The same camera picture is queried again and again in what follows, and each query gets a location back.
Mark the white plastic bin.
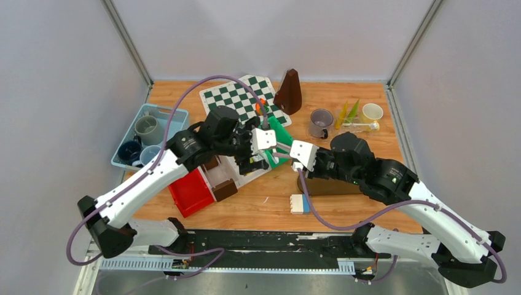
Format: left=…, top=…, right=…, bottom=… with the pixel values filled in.
left=202, top=155, right=231, bottom=197

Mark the yellow toothpaste tube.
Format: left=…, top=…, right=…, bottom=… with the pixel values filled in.
left=334, top=102, right=348, bottom=130

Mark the cream mug yellow handle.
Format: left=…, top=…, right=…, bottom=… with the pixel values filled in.
left=361, top=103, right=383, bottom=124

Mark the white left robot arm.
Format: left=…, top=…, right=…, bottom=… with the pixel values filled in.
left=77, top=106, right=268, bottom=258

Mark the red plastic bin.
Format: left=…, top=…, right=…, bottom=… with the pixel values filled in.
left=168, top=168, right=215, bottom=218

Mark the green white chessboard mat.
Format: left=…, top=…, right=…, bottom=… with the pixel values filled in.
left=199, top=75, right=292, bottom=127

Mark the white blue toy brick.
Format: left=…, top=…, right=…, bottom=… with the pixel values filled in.
left=289, top=194, right=310, bottom=214

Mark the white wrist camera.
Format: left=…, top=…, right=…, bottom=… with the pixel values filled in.
left=289, top=140, right=319, bottom=171
left=251, top=128, right=277, bottom=155

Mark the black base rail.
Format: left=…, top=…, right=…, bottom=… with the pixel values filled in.
left=167, top=230, right=376, bottom=269

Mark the dark blue mug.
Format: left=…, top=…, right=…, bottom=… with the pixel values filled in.
left=117, top=140, right=143, bottom=165

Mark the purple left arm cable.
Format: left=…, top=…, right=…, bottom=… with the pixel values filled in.
left=66, top=74, right=270, bottom=281

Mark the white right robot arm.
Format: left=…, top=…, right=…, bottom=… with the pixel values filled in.
left=290, top=132, right=507, bottom=288

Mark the green plastic bin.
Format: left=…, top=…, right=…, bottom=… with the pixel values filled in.
left=264, top=117, right=293, bottom=169

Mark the brown wooden metronome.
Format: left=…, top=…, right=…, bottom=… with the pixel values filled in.
left=273, top=68, right=302, bottom=116

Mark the light blue mug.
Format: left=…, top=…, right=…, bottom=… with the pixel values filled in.
left=131, top=145, right=161, bottom=167

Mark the purple mug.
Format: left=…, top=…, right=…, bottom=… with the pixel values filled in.
left=308, top=109, right=334, bottom=140

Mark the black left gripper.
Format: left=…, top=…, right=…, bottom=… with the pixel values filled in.
left=214, top=116, right=267, bottom=174

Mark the light blue perforated basket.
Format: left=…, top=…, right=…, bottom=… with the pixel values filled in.
left=111, top=103, right=190, bottom=171

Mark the dark wooden oval tray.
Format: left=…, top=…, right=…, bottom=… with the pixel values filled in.
left=305, top=178, right=362, bottom=196

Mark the orange toy block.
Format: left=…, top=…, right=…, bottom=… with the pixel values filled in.
left=256, top=99, right=265, bottom=116

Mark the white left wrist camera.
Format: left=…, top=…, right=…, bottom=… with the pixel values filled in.
left=251, top=128, right=277, bottom=155

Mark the white toothbrush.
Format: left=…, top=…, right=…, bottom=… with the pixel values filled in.
left=342, top=121, right=380, bottom=132

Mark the grey mug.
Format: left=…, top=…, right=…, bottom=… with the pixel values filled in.
left=134, top=115, right=165, bottom=146

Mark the brown wooden block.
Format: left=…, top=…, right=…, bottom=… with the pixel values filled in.
left=211, top=179, right=238, bottom=202

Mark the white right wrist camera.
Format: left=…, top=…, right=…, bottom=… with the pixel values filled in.
left=289, top=140, right=319, bottom=171

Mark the white bin with toothpastes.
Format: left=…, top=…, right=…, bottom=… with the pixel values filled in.
left=225, top=157, right=272, bottom=188

